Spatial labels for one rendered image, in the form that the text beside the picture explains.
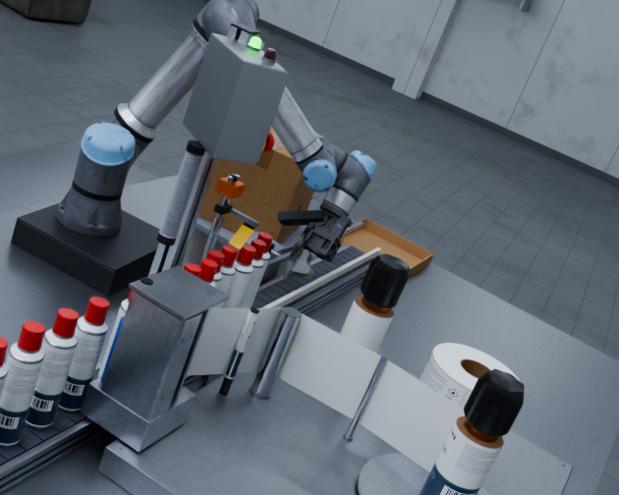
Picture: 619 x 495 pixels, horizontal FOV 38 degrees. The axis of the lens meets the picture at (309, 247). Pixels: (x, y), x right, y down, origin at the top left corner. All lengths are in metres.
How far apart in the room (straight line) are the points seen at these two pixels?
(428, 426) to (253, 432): 0.32
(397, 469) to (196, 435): 0.38
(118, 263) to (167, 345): 0.65
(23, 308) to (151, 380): 0.53
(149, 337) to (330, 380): 0.44
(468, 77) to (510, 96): 0.53
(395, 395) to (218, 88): 0.65
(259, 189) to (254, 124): 0.83
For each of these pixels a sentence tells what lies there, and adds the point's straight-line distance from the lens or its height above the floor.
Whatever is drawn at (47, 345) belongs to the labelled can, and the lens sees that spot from 1.44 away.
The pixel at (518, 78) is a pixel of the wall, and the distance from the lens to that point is 10.51.
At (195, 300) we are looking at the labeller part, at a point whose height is 1.14.
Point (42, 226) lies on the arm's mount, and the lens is 2.13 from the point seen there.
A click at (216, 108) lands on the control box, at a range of 1.68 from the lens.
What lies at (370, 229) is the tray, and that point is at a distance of 3.01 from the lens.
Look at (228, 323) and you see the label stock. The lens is 1.66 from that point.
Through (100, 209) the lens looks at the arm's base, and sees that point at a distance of 2.13.
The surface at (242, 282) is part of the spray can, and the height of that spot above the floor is 1.02.
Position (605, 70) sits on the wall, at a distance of 10.40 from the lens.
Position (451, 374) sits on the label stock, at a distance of 1.85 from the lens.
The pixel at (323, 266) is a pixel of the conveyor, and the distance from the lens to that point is 2.47.
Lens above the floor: 1.79
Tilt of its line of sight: 21 degrees down
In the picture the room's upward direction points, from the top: 22 degrees clockwise
